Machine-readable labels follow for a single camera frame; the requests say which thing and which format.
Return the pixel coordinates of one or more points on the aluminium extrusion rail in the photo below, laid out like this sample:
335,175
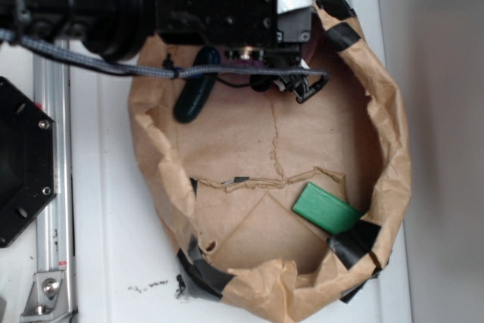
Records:
55,241

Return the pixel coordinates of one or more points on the metal corner bracket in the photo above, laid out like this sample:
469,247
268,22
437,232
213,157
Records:
48,298

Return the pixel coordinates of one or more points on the green wooden block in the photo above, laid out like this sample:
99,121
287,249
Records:
325,210

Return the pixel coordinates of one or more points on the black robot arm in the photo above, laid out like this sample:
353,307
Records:
101,34

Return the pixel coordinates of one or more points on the dark green pickle toy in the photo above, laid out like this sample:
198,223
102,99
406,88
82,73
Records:
197,89

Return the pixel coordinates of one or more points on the brown paper bag tray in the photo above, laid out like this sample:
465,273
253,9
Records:
224,185

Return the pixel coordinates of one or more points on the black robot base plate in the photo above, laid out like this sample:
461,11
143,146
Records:
27,162

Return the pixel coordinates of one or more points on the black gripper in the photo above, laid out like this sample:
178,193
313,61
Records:
270,30

